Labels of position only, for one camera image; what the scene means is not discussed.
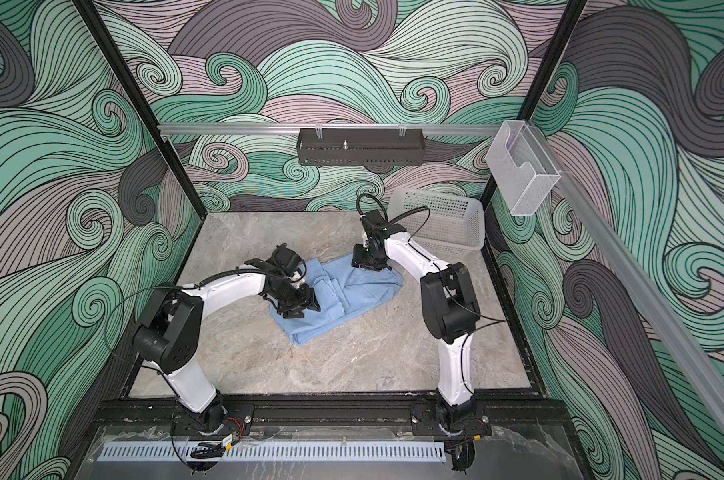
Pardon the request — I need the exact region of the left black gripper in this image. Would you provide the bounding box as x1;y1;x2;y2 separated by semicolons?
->
269;280;322;318

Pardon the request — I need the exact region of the light blue long sleeve shirt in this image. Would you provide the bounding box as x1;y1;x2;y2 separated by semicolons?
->
270;254;404;345

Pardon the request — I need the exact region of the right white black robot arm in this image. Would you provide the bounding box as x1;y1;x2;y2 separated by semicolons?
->
352;210;480;431

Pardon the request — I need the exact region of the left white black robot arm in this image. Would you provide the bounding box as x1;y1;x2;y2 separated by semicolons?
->
133;244;320;434

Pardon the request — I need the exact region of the white plastic laundry basket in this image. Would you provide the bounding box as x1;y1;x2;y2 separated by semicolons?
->
387;189;485;258

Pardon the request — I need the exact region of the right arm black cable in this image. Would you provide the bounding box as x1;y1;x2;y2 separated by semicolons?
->
355;191;432;241

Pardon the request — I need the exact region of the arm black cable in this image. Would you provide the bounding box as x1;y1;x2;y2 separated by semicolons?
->
355;191;432;241
100;263;309;373

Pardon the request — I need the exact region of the black perforated wall tray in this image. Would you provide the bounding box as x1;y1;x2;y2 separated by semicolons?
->
296;129;426;169

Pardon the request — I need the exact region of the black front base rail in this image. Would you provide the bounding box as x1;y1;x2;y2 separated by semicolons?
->
87;392;575;439

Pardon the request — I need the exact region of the clear plastic wall bin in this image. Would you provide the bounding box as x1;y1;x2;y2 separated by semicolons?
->
485;120;561;217

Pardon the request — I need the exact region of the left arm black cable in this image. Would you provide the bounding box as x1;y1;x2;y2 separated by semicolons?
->
100;263;309;373

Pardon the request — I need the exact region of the aluminium back wall rail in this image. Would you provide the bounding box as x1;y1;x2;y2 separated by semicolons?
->
158;122;500;137

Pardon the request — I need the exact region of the aluminium wall rail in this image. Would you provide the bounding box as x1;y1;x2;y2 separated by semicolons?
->
158;122;500;137
528;125;724;435

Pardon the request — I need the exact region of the aluminium right wall rail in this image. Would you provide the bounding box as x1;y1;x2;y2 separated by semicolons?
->
528;125;724;435

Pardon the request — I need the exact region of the white slotted cable duct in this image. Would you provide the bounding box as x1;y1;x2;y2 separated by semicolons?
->
96;441;447;463

